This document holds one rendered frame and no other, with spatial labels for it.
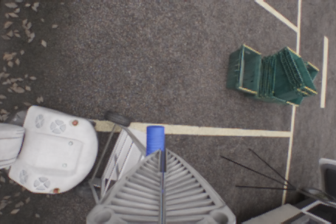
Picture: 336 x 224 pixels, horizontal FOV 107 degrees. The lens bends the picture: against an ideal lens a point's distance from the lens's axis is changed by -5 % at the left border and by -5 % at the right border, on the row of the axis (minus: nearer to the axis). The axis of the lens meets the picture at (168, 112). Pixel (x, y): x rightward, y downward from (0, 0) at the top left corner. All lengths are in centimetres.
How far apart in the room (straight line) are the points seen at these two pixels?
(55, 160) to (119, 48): 113
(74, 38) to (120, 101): 70
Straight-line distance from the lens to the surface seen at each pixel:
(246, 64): 252
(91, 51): 156
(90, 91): 147
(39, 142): 127
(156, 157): 17
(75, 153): 123
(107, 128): 147
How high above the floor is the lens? 146
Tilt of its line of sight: 66 degrees down
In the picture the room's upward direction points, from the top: 95 degrees clockwise
